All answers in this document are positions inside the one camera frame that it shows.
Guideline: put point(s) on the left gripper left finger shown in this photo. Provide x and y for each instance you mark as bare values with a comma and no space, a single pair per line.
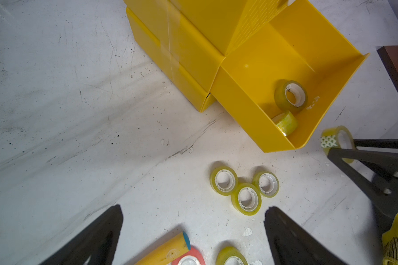
95,245

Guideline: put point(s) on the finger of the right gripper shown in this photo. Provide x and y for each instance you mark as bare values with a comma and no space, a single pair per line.
382,190
377,143

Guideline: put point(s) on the yellow tape roll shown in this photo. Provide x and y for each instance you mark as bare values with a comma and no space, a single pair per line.
337,137
286,122
230,256
246,199
291,96
267,183
224,180

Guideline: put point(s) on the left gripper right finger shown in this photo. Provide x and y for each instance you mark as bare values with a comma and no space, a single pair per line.
290,244

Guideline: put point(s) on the yellow drawer cabinet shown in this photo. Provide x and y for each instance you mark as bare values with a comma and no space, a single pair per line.
238,52

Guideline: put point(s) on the teal garden fork yellow handle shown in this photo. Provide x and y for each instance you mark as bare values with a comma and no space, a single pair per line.
168,251

